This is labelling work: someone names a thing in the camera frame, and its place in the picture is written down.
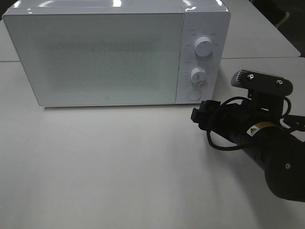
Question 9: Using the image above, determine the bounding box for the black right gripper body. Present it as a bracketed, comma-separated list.
[209, 90, 286, 143]

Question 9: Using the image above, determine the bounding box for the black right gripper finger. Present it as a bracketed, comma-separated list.
[231, 69, 293, 95]

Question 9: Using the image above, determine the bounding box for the round door release button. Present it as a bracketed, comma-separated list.
[187, 89, 202, 101]

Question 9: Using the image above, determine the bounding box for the white timer knob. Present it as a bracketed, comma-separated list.
[190, 67, 207, 84]

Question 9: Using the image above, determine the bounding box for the white microwave door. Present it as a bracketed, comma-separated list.
[4, 14, 183, 106]

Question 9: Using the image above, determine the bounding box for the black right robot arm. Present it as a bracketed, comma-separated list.
[207, 94, 305, 202]

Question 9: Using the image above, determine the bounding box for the upper white power knob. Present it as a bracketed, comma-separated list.
[193, 35, 214, 57]

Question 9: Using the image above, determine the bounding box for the white microwave oven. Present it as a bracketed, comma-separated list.
[2, 0, 231, 106]

